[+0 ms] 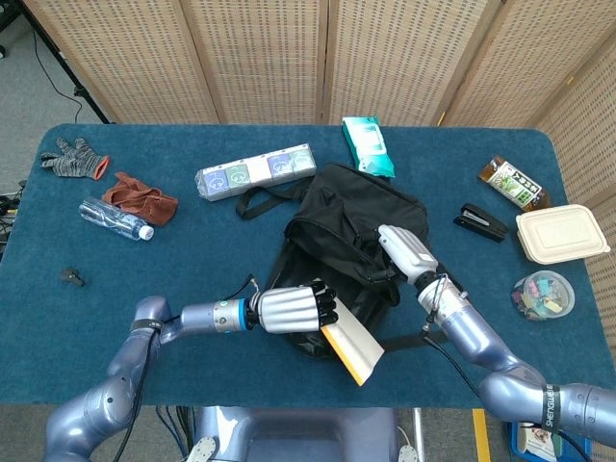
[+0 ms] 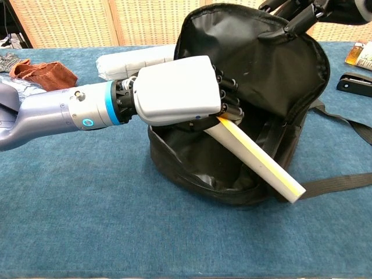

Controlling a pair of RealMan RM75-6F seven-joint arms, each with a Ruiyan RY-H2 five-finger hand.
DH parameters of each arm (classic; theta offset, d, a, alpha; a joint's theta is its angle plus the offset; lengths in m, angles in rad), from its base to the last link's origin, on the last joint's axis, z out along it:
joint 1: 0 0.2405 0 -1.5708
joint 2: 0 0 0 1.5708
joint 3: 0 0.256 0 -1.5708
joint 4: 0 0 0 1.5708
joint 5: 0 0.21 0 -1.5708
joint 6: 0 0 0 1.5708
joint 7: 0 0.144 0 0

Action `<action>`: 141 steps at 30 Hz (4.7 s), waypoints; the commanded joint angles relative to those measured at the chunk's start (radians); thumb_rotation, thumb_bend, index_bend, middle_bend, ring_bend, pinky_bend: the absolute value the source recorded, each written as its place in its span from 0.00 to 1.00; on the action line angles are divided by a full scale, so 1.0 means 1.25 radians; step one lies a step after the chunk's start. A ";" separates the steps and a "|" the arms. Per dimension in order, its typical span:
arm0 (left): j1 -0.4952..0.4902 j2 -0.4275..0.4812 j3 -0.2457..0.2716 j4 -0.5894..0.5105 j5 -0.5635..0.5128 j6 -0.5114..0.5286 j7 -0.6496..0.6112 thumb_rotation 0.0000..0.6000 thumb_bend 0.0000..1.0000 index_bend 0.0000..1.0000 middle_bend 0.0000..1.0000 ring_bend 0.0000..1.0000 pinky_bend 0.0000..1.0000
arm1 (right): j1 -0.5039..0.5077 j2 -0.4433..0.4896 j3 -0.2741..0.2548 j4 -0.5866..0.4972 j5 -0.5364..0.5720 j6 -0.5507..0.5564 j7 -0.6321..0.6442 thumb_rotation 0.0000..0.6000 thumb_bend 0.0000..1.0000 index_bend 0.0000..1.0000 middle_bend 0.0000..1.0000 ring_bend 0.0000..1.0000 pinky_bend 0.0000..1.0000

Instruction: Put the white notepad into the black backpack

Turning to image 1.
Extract grey knitted work glove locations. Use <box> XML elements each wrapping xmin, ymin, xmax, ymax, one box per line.
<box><xmin>39</xmin><ymin>137</ymin><xmax>111</xmax><ymax>182</ymax></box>

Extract brown cloth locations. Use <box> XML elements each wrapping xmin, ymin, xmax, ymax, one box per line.
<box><xmin>102</xmin><ymin>171</ymin><xmax>180</xmax><ymax>227</ymax></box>

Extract black stapler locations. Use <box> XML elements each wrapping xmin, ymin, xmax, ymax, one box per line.
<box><xmin>452</xmin><ymin>202</ymin><xmax>510</xmax><ymax>244</ymax></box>

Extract white yellow notebook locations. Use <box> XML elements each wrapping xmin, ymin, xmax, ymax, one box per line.
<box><xmin>320</xmin><ymin>294</ymin><xmax>386</xmax><ymax>388</ymax></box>

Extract black cable bundle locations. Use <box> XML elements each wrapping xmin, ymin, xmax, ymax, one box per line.
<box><xmin>0</xmin><ymin>180</ymin><xmax>25</xmax><ymax>242</ymax></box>

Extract black backpack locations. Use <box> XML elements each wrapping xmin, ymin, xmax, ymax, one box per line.
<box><xmin>235</xmin><ymin>163</ymin><xmax>468</xmax><ymax>362</ymax></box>

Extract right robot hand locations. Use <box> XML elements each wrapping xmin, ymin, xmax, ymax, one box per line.
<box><xmin>377</xmin><ymin>223</ymin><xmax>440</xmax><ymax>284</ymax></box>

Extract blue felt table cover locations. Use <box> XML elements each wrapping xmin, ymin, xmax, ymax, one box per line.
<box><xmin>0</xmin><ymin>123</ymin><xmax>598</xmax><ymax>410</ymax></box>

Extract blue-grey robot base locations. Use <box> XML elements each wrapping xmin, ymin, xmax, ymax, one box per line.
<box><xmin>192</xmin><ymin>406</ymin><xmax>400</xmax><ymax>462</ymax></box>

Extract metal table leg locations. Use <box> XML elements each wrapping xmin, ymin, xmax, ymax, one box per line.
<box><xmin>412</xmin><ymin>407</ymin><xmax>427</xmax><ymax>447</ymax></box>

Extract blue and black cables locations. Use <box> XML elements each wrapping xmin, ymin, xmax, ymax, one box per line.
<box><xmin>156</xmin><ymin>406</ymin><xmax>193</xmax><ymax>462</ymax></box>

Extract clear plastic water bottle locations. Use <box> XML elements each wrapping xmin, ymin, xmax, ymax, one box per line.
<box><xmin>78</xmin><ymin>196</ymin><xmax>156</xmax><ymax>242</ymax></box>

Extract teal wet wipes pack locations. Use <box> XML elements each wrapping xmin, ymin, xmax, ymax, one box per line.
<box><xmin>341</xmin><ymin>115</ymin><xmax>397</xmax><ymax>178</ymax></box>

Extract wrapped tissue pack row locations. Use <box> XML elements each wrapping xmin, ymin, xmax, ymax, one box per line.
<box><xmin>193</xmin><ymin>143</ymin><xmax>318</xmax><ymax>202</ymax></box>

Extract beige takeaway box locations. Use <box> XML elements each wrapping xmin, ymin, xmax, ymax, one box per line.
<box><xmin>515</xmin><ymin>203</ymin><xmax>612</xmax><ymax>264</ymax></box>

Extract blue box with picture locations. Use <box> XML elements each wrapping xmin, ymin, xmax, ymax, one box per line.
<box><xmin>510</xmin><ymin>421</ymin><xmax>559</xmax><ymax>456</ymax></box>

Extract clear tub of binder clips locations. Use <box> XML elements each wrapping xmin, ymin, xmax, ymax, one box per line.
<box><xmin>510</xmin><ymin>269</ymin><xmax>577</xmax><ymax>321</ymax></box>

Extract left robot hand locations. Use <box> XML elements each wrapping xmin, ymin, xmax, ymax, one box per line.
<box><xmin>247</xmin><ymin>277</ymin><xmax>341</xmax><ymax>334</ymax></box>

